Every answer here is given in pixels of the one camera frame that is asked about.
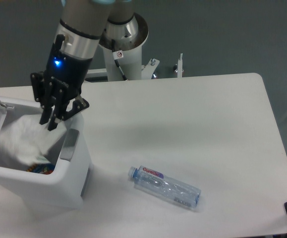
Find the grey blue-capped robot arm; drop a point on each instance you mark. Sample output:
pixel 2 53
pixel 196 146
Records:
pixel 81 26

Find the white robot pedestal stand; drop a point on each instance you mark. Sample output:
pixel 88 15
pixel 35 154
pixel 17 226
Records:
pixel 122 49

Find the colourful snack packet in bin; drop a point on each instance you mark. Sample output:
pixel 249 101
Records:
pixel 44 169

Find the white open trash can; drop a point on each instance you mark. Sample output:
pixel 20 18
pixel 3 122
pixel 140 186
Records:
pixel 66 184

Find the clear plastic water bottle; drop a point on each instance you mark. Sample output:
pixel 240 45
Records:
pixel 164 187

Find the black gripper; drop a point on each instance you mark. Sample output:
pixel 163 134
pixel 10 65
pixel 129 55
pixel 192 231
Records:
pixel 59 84

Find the white plastic wrapper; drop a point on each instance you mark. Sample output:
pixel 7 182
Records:
pixel 27 141

